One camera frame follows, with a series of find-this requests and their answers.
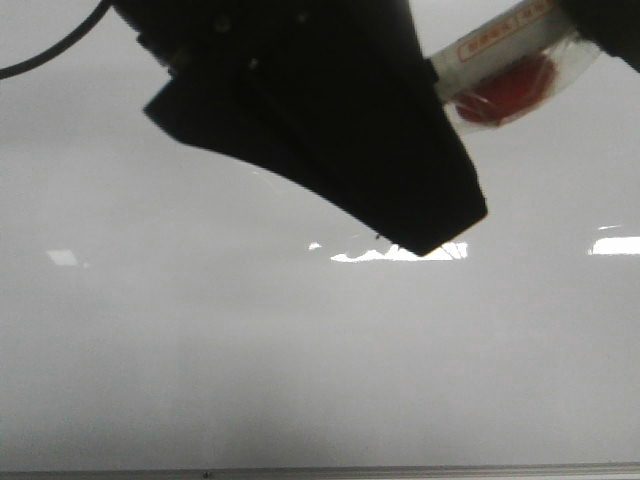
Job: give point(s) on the white whiteboard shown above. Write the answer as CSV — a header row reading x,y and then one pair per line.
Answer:
x,y
163,307

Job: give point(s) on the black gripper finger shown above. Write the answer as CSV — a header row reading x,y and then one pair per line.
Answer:
x,y
612,24
337,97

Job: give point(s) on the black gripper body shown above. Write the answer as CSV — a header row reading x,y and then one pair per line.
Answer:
x,y
185,35

